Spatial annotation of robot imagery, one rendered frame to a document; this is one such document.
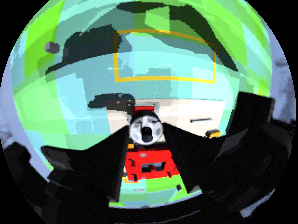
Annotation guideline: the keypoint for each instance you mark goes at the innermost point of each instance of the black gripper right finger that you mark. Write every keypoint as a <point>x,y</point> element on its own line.
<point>194,155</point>

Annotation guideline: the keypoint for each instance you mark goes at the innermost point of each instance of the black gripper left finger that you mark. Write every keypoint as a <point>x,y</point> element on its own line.
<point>102,164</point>

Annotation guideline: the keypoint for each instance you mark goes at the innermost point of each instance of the yellow rectangular outline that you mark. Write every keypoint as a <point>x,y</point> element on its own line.
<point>119,79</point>

